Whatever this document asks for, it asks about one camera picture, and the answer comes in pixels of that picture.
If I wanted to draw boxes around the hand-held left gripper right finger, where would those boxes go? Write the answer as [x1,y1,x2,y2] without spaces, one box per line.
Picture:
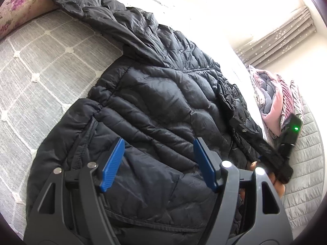
[193,137,295,245]

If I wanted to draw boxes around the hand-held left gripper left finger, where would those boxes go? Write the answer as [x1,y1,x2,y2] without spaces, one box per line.
[23,137,126,245]

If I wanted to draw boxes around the black puffer jacket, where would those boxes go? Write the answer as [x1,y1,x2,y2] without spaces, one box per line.
[26,0,272,245]

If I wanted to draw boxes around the person's right hand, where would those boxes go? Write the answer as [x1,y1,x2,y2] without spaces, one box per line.
[249,161,286,199]

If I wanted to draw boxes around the pink striped folded cloth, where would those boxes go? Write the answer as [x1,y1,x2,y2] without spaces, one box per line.
[277,75,304,129]

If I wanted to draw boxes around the grey line quilted blanket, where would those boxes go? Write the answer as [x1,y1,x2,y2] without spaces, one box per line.
[280,101,325,236]

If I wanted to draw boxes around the pink grey folded comforter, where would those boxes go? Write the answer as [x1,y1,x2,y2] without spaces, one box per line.
[249,65,284,136]

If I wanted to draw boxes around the grey star print curtain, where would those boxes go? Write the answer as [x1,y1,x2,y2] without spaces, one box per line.
[234,5,317,70]

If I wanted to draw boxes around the grey diamond quilted bedspread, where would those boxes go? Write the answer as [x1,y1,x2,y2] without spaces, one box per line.
[0,7,123,226]

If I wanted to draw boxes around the floral purple pillow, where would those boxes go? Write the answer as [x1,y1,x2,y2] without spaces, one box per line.
[0,0,60,39]

